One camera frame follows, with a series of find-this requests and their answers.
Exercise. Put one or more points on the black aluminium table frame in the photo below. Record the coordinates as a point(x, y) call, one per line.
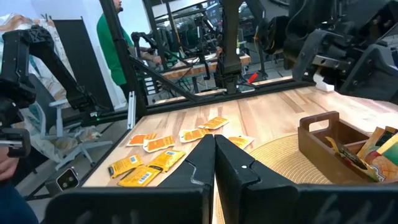
point(186, 104)

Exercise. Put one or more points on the person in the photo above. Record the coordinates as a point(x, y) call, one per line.
point(109, 46)

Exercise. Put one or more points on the black controller box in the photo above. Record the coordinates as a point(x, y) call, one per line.
point(150, 85)

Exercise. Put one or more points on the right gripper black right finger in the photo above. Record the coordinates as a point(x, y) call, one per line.
point(280, 205)

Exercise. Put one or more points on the yellow tea bag packet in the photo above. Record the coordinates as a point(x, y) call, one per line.
point(371, 141)
point(140, 176)
point(354, 161)
point(126, 165)
point(385, 168)
point(166, 158)

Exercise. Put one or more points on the brown wooden tea box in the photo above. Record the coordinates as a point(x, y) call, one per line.
point(314, 149)

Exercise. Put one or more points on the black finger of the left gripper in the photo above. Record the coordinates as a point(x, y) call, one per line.
point(376, 77)
point(308, 59)

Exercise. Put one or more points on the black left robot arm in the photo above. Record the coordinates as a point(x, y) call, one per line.
point(230, 62)

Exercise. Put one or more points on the black table-level camera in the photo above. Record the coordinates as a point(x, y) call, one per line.
point(66, 180)

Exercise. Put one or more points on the small red object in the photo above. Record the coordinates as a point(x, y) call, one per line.
point(252, 77)

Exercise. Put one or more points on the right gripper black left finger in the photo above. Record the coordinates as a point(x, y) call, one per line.
point(140, 205)

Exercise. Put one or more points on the grey office chair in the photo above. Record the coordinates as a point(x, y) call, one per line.
point(62, 130)

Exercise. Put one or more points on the wooden background table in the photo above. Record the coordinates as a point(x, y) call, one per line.
point(202, 67)

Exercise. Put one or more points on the person's forearm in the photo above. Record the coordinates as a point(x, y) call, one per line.
point(15, 205)

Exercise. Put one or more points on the black panel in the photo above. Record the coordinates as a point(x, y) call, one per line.
point(81, 62)

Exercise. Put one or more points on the black background robot arm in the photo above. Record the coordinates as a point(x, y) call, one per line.
point(143, 43)
point(203, 37)

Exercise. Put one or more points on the person's hand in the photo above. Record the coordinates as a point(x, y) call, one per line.
point(155, 59)
point(6, 165)

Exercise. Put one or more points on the silver aluminium extrusion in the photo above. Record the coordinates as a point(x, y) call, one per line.
point(131, 109)

